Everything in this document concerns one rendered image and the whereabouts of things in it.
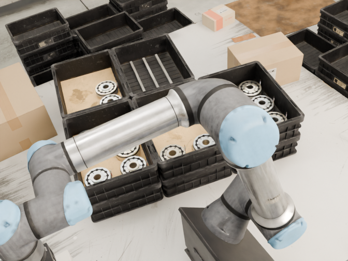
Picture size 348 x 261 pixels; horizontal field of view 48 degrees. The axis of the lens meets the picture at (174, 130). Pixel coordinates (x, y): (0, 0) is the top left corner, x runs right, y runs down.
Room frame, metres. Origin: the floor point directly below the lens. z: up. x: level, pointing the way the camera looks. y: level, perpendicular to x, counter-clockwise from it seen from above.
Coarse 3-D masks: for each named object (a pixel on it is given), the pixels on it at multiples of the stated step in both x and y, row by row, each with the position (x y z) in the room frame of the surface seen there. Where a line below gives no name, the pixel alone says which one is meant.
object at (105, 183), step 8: (112, 104) 1.25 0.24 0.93; (88, 112) 1.22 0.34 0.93; (64, 120) 1.19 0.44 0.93; (64, 128) 1.14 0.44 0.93; (152, 152) 0.95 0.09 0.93; (152, 160) 0.92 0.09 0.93; (144, 168) 0.88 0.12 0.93; (152, 168) 0.88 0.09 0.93; (120, 176) 0.86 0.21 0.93; (128, 176) 0.86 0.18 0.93; (136, 176) 0.87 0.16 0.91; (96, 184) 0.84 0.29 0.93; (104, 184) 0.84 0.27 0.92; (112, 184) 0.85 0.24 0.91; (88, 192) 0.83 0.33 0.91
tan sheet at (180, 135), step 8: (176, 128) 1.15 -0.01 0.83; (184, 128) 1.15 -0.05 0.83; (192, 128) 1.14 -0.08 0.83; (200, 128) 1.13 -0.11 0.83; (160, 136) 1.12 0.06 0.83; (168, 136) 1.11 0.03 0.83; (176, 136) 1.11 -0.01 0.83; (184, 136) 1.10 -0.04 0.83; (192, 136) 1.10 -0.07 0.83; (160, 144) 1.07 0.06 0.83; (168, 144) 1.07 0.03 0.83; (192, 144) 1.05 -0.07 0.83
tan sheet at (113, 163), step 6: (114, 156) 1.04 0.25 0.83; (144, 156) 1.02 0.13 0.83; (102, 162) 1.02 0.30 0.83; (108, 162) 1.02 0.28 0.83; (114, 162) 1.01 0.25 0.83; (120, 162) 1.01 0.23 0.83; (90, 168) 1.00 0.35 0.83; (108, 168) 0.99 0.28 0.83; (114, 168) 0.98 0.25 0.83; (84, 174) 0.97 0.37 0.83; (114, 174) 0.95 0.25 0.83; (120, 174) 0.95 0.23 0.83; (84, 186) 0.91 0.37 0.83
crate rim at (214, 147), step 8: (192, 80) 1.33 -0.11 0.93; (168, 88) 1.30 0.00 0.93; (136, 96) 1.28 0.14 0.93; (144, 96) 1.27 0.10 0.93; (136, 104) 1.23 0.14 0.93; (152, 144) 0.99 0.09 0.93; (192, 152) 0.93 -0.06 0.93; (200, 152) 0.92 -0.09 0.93; (208, 152) 0.93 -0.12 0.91; (160, 160) 0.91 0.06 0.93; (168, 160) 0.91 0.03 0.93; (176, 160) 0.90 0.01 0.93; (184, 160) 0.91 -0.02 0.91
